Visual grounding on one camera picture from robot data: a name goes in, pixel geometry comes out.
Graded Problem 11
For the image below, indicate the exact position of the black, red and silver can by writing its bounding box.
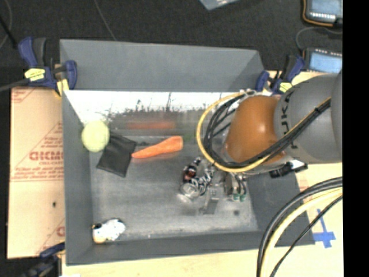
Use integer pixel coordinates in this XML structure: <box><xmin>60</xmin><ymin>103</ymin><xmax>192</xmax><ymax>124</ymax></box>
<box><xmin>178</xmin><ymin>156</ymin><xmax>213</xmax><ymax>205</ymax></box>

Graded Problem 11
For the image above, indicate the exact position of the white and black toy animal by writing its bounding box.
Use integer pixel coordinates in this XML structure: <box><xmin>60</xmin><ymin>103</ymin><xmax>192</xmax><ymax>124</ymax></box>
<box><xmin>91</xmin><ymin>218</ymin><xmax>127</xmax><ymax>245</ymax></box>

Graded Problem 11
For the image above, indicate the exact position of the brown cardboard board, red print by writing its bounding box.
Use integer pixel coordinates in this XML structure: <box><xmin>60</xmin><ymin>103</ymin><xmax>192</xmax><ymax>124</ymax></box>
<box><xmin>6</xmin><ymin>86</ymin><xmax>66</xmax><ymax>260</ymax></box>

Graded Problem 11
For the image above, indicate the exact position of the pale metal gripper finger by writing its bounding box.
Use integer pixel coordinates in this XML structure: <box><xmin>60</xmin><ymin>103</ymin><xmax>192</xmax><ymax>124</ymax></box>
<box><xmin>198</xmin><ymin>194</ymin><xmax>210</xmax><ymax>215</ymax></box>
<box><xmin>206</xmin><ymin>197</ymin><xmax>220</xmax><ymax>215</ymax></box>

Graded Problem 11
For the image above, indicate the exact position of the black cloth pouch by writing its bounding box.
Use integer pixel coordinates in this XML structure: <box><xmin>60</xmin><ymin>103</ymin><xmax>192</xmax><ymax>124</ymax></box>
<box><xmin>96</xmin><ymin>133</ymin><xmax>137</xmax><ymax>178</ymax></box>

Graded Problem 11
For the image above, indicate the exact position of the orange toy carrot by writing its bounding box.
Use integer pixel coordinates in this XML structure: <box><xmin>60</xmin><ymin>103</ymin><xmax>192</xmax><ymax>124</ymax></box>
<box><xmin>131</xmin><ymin>135</ymin><xmax>185</xmax><ymax>159</ymax></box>

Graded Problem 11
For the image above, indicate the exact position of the black cylinder on white bracket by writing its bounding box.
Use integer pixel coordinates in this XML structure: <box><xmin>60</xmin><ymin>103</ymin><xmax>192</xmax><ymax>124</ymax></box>
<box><xmin>269</xmin><ymin>159</ymin><xmax>308</xmax><ymax>179</ymax></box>

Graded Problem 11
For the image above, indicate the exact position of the grey metal bin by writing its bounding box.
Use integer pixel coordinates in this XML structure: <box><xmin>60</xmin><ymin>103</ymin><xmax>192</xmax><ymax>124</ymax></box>
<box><xmin>59</xmin><ymin>39</ymin><xmax>315</xmax><ymax>265</ymax></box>

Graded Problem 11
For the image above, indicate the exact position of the pale green ball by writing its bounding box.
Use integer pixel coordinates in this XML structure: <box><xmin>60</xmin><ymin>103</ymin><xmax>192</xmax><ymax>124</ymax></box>
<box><xmin>81</xmin><ymin>120</ymin><xmax>111</xmax><ymax>154</ymax></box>

